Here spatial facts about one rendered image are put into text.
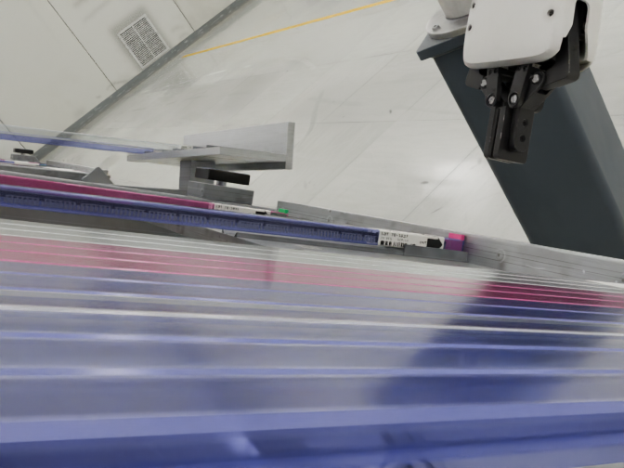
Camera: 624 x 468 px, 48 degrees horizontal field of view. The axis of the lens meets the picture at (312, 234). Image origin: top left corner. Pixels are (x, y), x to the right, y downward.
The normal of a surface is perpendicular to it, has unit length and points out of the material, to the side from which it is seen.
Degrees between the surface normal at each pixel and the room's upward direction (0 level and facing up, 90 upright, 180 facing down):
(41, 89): 90
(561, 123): 90
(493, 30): 48
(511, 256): 43
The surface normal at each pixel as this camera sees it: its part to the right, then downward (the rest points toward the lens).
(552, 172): -0.40, 0.64
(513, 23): -0.85, -0.04
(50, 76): 0.51, 0.12
